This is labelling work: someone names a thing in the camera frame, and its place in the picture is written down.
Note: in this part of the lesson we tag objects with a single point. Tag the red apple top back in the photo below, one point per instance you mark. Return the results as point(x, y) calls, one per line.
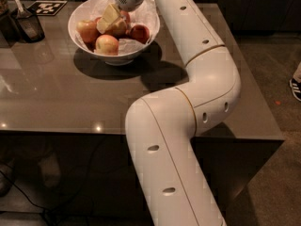
point(126, 16)

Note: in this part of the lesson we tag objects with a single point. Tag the black white fiducial marker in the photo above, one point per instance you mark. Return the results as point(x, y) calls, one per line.
point(46, 7)

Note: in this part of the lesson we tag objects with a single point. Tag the yellow-green apple left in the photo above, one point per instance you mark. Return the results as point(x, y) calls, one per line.
point(87, 30)

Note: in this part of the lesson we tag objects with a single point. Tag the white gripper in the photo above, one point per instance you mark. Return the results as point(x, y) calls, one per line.
point(129, 0)

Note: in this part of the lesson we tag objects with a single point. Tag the red apple right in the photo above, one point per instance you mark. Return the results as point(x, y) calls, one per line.
point(140, 33)

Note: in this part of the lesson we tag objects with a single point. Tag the red apple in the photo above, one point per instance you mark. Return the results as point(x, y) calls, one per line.
point(107, 45)
point(126, 16)
point(140, 33)

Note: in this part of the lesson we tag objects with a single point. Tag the red apple stem cavity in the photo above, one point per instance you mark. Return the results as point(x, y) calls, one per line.
point(97, 19)

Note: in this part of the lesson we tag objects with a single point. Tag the white ceramic bowl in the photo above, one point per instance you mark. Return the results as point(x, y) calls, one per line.
point(113, 32)

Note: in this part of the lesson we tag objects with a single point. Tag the black white sneaker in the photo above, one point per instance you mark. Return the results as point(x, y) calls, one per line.
point(296, 89)

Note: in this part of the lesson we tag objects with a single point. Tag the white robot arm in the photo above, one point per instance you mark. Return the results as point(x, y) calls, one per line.
point(159, 126)

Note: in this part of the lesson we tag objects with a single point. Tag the red apple front centre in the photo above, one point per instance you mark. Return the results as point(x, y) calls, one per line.
point(107, 45)

